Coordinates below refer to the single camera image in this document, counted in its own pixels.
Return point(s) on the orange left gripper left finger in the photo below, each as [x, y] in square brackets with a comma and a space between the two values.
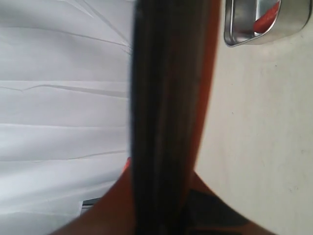
[113, 214]

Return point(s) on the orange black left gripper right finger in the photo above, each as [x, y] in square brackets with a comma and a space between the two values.
[207, 214]

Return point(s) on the dark lid with orange valve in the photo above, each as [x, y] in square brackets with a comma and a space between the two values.
[173, 54]

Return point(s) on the red toy sausage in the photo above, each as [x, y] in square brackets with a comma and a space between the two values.
[265, 21]

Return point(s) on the white backdrop curtain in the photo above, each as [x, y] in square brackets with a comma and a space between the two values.
[64, 88]

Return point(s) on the stainless steel lunch box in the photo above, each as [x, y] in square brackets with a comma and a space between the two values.
[240, 16]

